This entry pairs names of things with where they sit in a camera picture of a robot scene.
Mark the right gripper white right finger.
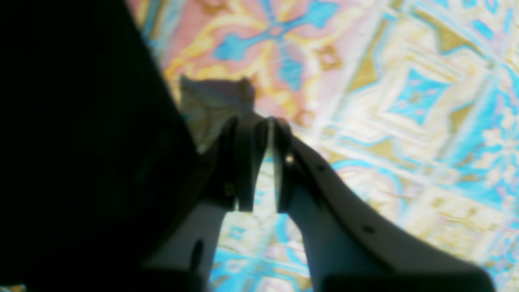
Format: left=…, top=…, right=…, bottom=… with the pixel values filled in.
left=270, top=118, right=495, bottom=292

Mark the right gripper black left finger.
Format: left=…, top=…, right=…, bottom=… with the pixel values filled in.
left=142, top=115, right=269, bottom=292

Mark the black T-shirt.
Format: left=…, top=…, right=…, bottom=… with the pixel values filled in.
left=1, top=0, right=196, bottom=285

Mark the patterned colourful tablecloth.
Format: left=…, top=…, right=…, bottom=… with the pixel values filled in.
left=128, top=0, right=518, bottom=292

